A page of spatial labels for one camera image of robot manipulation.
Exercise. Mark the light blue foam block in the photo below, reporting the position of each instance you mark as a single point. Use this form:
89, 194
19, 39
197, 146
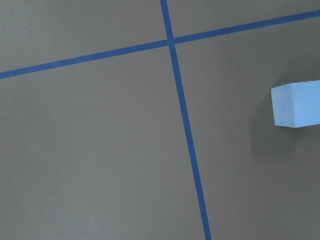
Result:
297, 104

